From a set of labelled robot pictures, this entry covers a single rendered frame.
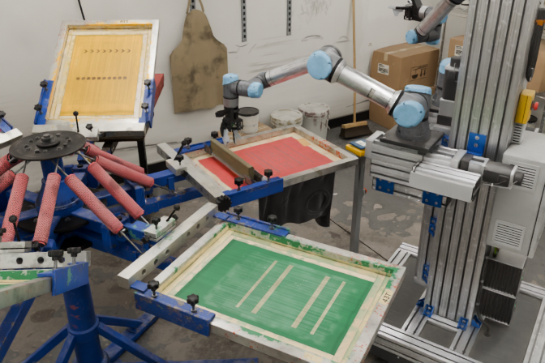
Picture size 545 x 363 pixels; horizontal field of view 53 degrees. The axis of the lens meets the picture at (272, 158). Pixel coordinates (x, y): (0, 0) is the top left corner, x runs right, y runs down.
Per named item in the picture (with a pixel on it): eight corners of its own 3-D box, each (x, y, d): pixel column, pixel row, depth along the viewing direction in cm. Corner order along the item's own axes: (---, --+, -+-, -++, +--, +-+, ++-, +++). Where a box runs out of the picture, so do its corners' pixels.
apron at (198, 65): (226, 102, 500) (221, -18, 455) (230, 104, 495) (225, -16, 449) (173, 113, 474) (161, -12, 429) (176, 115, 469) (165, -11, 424)
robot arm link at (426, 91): (431, 112, 245) (435, 83, 239) (426, 121, 233) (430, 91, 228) (404, 108, 249) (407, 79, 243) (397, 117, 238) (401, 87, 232)
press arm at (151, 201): (291, 167, 307) (291, 157, 304) (297, 171, 302) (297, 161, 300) (64, 232, 246) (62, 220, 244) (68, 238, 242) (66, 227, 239)
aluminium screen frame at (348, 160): (295, 129, 333) (295, 123, 331) (358, 164, 288) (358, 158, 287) (175, 159, 295) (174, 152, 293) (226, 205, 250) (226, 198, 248)
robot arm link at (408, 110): (434, 100, 230) (322, 40, 239) (427, 111, 217) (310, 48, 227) (419, 123, 236) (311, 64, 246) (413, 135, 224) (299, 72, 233)
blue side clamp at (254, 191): (277, 186, 268) (277, 174, 265) (283, 191, 264) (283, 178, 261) (223, 203, 254) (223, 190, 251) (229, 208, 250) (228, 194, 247)
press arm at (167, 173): (180, 175, 269) (180, 165, 267) (186, 179, 264) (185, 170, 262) (147, 184, 261) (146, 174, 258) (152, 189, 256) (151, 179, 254)
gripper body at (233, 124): (229, 134, 263) (229, 110, 258) (221, 127, 269) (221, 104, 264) (243, 130, 267) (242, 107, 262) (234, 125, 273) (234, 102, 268)
